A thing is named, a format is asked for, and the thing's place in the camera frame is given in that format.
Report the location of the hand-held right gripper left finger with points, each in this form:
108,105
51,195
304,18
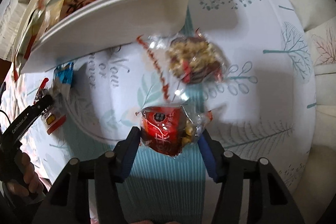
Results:
128,151

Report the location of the tree print bed sheet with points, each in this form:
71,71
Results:
249,108

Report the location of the person's left hand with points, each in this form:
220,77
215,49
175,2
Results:
30,174

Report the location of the cream cushion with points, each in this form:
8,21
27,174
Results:
325,43

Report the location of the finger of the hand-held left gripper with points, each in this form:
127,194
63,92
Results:
45,102

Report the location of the blue and red snack packet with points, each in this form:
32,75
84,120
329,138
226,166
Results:
62,82

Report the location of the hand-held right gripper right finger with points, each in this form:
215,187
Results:
207,159

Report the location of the white plastic basket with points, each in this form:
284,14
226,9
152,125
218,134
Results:
118,22

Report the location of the clear nut snack packet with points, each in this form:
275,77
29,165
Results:
194,58

